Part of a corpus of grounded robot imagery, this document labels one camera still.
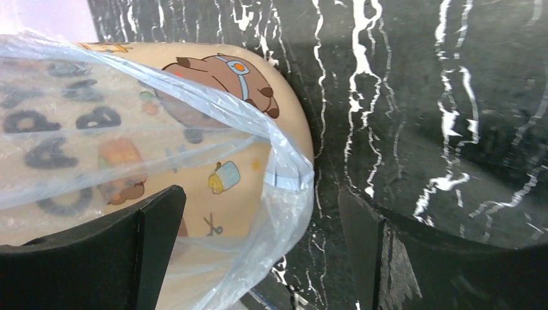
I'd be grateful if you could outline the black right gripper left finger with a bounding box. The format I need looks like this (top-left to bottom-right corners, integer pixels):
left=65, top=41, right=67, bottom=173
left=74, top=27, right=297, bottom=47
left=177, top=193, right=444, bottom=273
left=1, top=185, right=186, bottom=309

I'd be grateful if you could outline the beige round trash bin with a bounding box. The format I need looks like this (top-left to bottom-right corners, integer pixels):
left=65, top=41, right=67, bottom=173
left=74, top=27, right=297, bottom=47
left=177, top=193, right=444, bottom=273
left=0, top=41, right=315, bottom=310

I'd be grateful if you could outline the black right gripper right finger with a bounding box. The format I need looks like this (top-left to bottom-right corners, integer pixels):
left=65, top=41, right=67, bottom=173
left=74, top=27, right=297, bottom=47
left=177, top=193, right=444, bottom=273
left=338, top=189, right=547, bottom=309

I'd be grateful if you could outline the translucent blue plastic trash bag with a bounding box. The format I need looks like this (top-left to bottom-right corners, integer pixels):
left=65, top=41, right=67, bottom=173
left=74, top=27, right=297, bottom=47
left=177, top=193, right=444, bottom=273
left=0, top=30, right=315, bottom=310

